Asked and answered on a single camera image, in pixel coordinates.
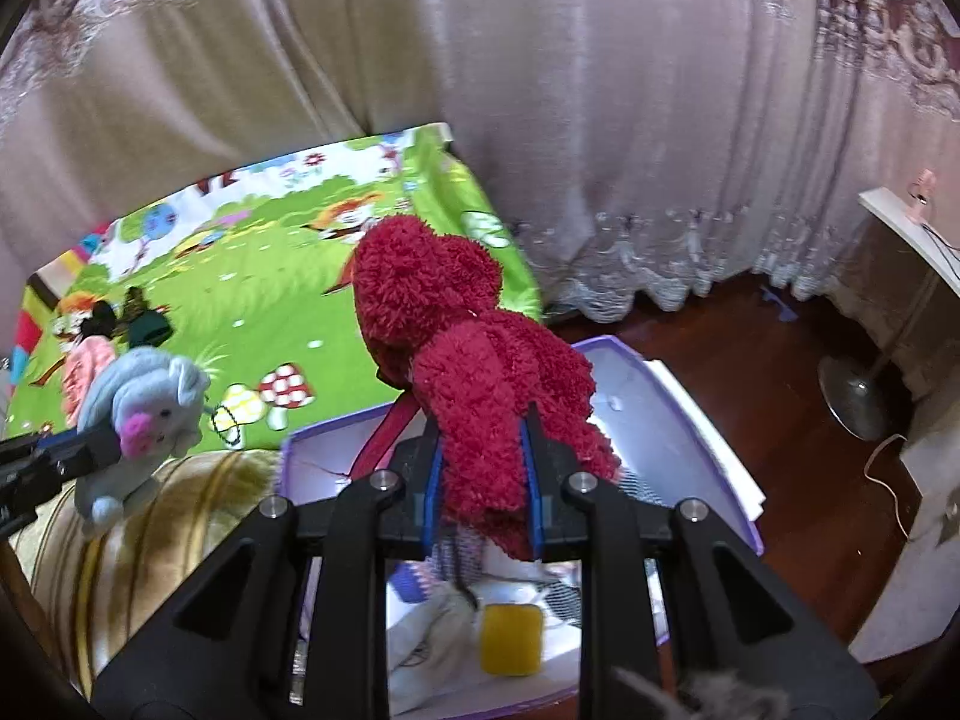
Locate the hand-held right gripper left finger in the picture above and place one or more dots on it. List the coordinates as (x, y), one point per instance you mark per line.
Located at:
(429, 499)

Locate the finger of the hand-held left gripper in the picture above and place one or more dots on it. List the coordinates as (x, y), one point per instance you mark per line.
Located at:
(82, 450)
(142, 493)

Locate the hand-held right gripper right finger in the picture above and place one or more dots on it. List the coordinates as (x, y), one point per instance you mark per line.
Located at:
(534, 499)

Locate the light blue plush toy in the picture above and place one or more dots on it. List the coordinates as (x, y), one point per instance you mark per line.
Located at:
(150, 390)

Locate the purple box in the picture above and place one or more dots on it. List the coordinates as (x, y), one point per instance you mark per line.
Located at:
(645, 420)

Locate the red plush toy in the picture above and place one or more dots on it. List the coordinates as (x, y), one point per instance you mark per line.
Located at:
(450, 315)

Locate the black soft item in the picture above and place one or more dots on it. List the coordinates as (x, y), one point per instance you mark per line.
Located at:
(150, 326)
(101, 326)

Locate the yellow soft block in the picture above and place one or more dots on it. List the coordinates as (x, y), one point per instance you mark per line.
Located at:
(511, 641)

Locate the checkered cloth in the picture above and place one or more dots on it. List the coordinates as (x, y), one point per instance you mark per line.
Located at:
(457, 555)

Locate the pink patterned cloth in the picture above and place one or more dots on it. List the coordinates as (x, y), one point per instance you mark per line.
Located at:
(90, 375)

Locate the small blue item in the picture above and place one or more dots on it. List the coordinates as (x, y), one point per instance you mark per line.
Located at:
(409, 589)

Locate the white cloth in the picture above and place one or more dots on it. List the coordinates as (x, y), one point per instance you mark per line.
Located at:
(431, 652)

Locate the white box lid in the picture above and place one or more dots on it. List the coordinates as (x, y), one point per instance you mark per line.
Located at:
(720, 450)

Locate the green cartoon printed blanket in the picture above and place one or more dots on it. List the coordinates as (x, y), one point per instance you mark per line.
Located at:
(247, 300)

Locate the grey fluff tuft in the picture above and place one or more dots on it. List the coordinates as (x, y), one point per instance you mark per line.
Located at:
(712, 694)

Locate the metal floor stand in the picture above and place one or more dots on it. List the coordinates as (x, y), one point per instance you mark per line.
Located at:
(862, 397)

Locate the white fabric cover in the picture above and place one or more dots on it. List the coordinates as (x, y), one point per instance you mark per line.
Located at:
(915, 577)

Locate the beige embroidered curtain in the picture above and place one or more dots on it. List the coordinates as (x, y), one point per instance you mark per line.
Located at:
(600, 90)

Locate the white table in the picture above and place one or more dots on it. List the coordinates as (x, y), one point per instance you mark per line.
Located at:
(907, 229)

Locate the small pink device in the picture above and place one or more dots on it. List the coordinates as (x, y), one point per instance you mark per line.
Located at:
(922, 191)

